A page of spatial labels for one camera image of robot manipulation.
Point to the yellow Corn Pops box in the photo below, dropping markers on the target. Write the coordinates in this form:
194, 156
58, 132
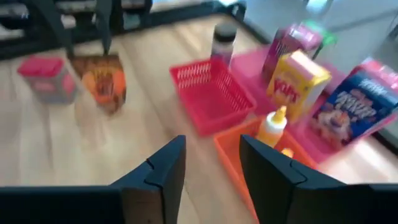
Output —
295, 84

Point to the red mesh basket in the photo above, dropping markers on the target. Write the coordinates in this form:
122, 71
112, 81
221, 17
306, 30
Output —
214, 102

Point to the small red yellow-capped bottle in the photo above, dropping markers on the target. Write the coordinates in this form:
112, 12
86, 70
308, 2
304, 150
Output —
287, 153

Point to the pink plastic tray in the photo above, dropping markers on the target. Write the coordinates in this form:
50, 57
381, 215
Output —
248, 68

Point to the orange mesh basket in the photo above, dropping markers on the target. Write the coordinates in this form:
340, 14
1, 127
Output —
230, 155

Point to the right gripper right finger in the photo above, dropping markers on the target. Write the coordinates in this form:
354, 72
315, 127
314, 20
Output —
273, 180

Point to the yellow squeeze bottle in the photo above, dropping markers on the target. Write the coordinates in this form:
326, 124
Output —
272, 127

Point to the red-lidded patterned can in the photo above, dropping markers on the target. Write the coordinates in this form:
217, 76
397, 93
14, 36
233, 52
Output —
46, 81

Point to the purple Raisin Bran box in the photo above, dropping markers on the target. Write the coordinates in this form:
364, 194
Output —
286, 46

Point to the orange taco seasoning packet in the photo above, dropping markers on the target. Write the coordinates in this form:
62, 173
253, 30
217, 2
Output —
102, 84

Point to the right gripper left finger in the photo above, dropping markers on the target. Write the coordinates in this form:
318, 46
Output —
158, 174

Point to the blue Frosted Flakes box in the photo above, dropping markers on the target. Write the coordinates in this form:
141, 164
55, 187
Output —
354, 109

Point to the black-lidded spice jar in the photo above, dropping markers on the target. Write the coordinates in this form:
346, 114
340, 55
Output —
224, 40

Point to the red mini cereal box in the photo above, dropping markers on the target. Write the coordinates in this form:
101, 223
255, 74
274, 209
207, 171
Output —
379, 70

